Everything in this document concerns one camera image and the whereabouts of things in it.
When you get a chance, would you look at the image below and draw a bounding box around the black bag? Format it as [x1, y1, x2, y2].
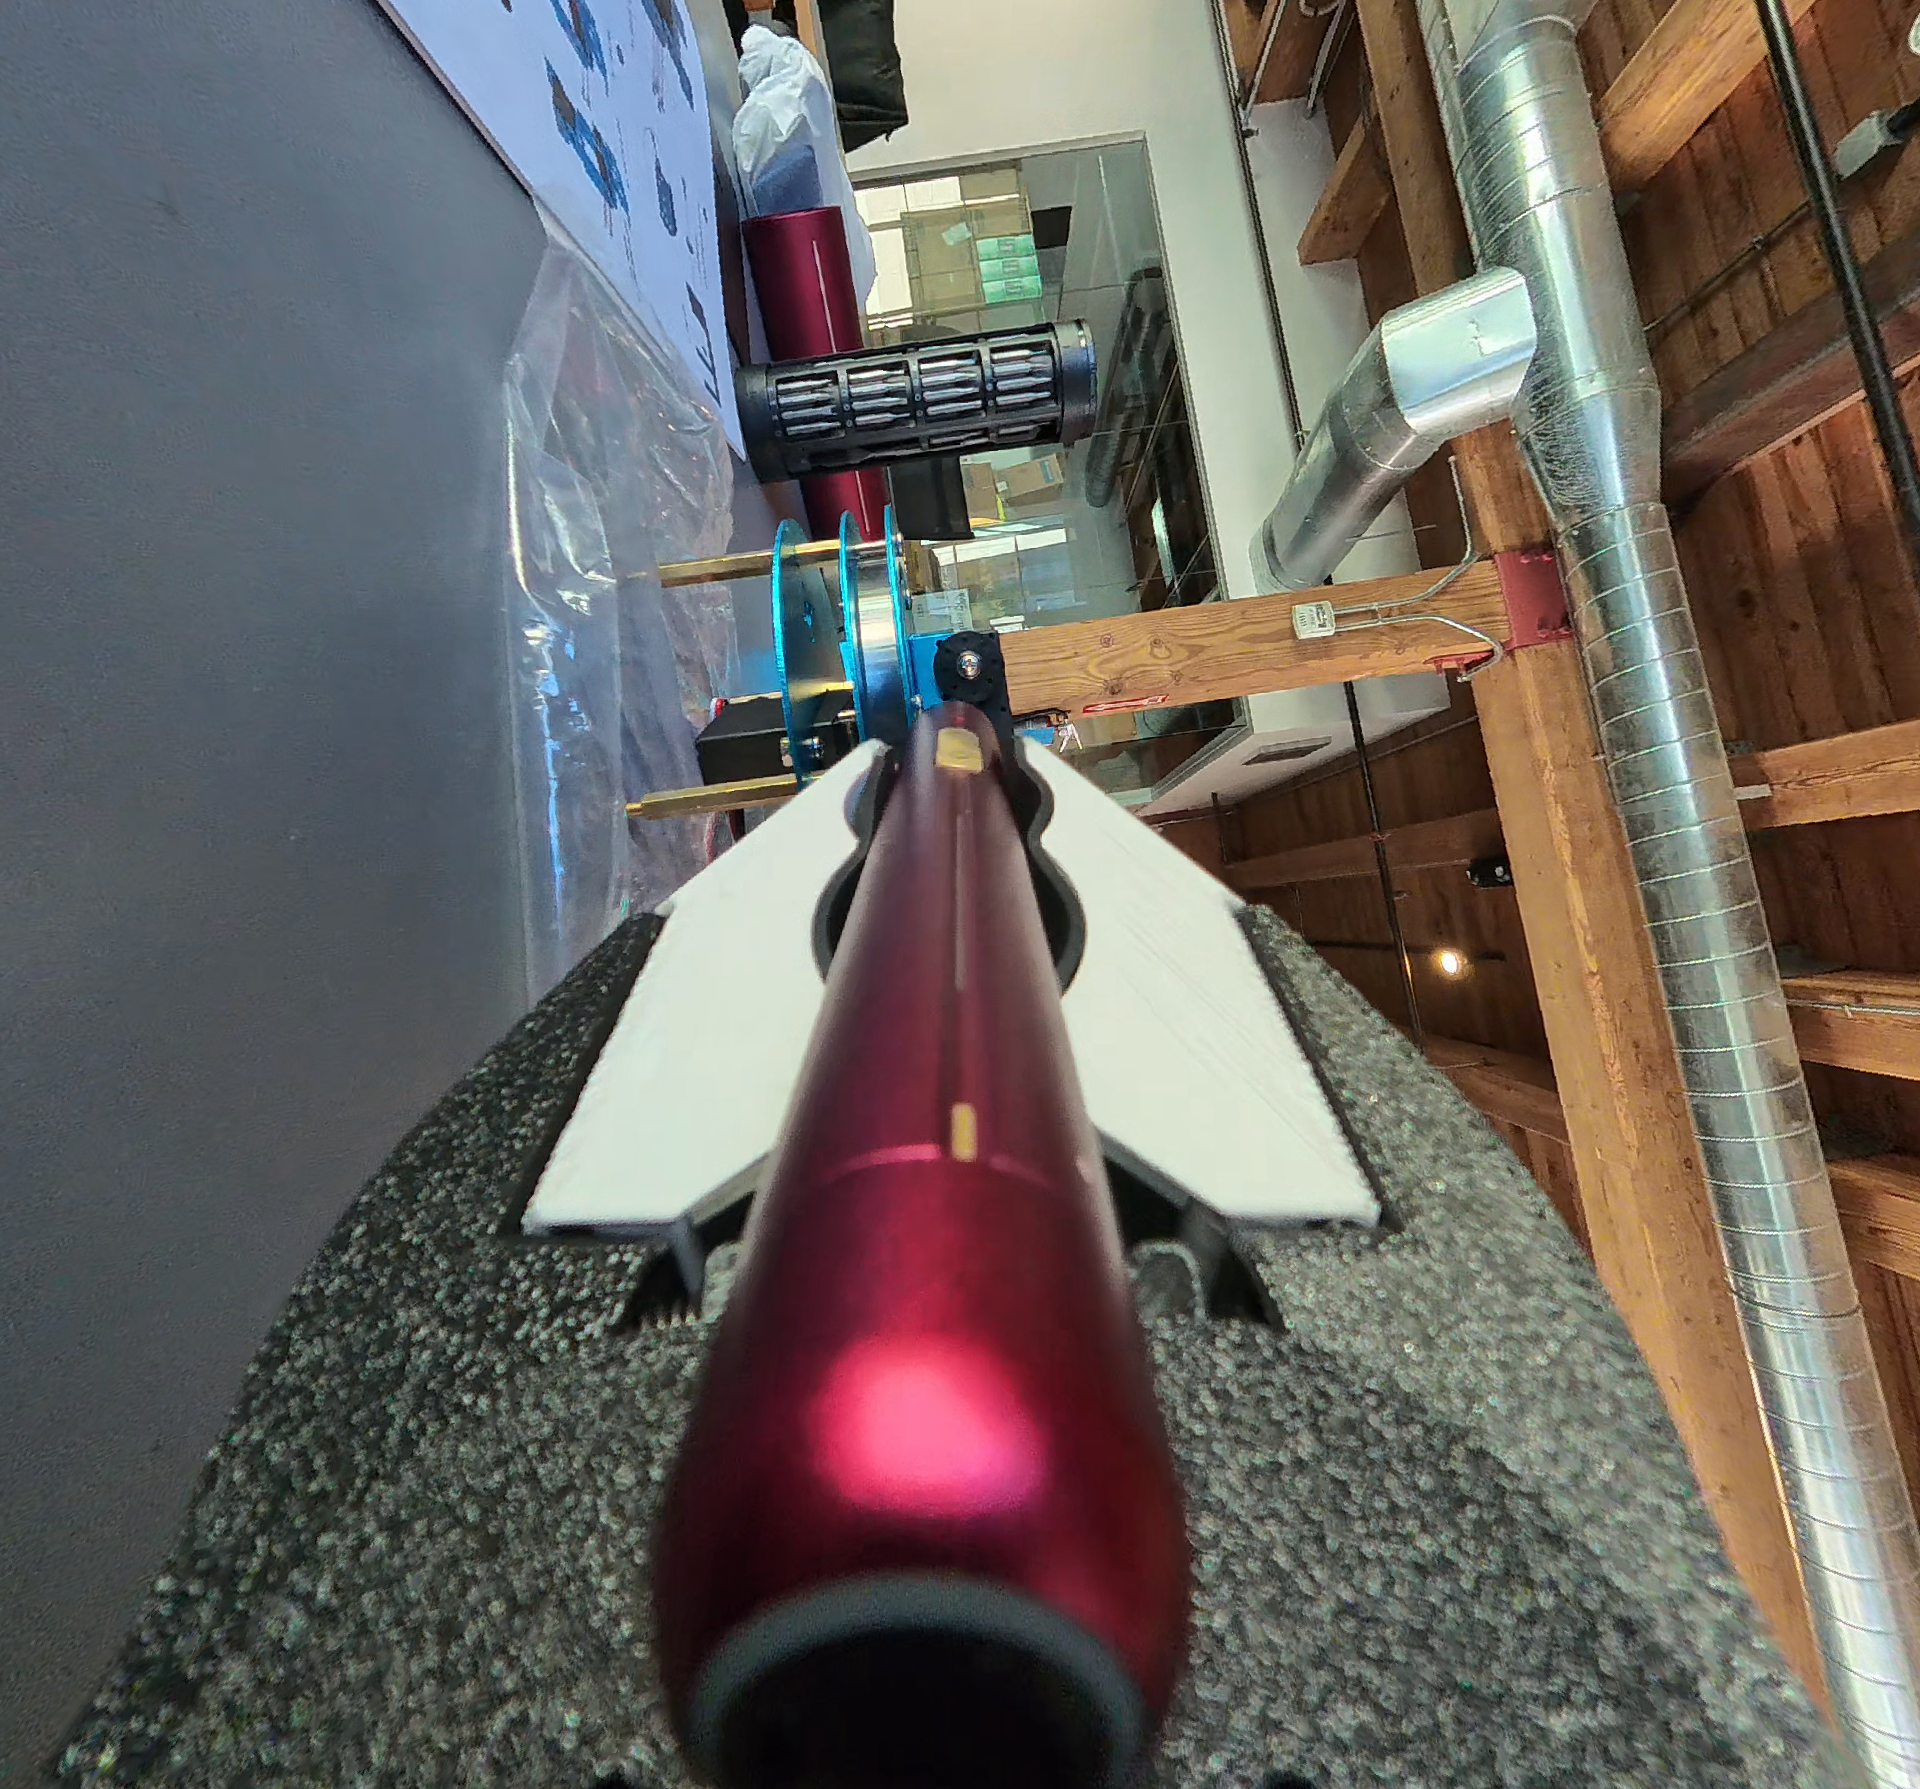
[811, 0, 912, 156]

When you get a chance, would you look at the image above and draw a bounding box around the red metal bracket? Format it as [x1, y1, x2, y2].
[1494, 547, 1578, 653]

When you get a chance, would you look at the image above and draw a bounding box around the red electric screwdriver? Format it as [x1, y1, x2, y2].
[647, 704, 1202, 1789]

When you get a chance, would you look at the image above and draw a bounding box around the white plastic wrap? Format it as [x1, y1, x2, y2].
[732, 20, 878, 244]

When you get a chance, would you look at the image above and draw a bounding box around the wooden ceiling beam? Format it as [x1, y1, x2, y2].
[997, 553, 1519, 730]

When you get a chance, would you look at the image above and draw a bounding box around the black servo motor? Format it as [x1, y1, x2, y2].
[919, 628, 1019, 745]

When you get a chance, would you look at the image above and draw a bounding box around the black monitor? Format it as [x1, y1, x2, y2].
[887, 457, 978, 544]

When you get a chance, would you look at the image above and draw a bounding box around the red cylindrical case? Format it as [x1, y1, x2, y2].
[743, 209, 888, 578]

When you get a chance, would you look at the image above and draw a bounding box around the black screwdriver bit holder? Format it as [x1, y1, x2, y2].
[734, 318, 1102, 485]

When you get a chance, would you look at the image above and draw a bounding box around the large clear plastic bag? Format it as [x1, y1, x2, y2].
[504, 241, 784, 1015]

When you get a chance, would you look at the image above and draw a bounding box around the wooden post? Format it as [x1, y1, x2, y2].
[1328, 0, 1840, 1732]

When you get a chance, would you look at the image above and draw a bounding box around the silver ventilation duct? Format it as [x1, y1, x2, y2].
[1253, 0, 1920, 1789]

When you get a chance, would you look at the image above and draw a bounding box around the metal conduit with tag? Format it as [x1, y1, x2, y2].
[1294, 461, 1506, 687]

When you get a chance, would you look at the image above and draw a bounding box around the glass partition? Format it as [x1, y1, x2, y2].
[849, 138, 1257, 813]

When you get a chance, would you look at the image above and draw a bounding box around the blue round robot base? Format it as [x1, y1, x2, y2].
[627, 505, 1013, 823]

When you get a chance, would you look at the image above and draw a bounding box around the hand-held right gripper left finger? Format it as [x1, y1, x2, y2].
[524, 737, 891, 1237]

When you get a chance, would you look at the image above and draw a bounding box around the printed instruction sheet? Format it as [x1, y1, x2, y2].
[271, 0, 753, 464]

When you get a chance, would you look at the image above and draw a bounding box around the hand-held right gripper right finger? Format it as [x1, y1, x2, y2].
[1019, 736, 1387, 1233]

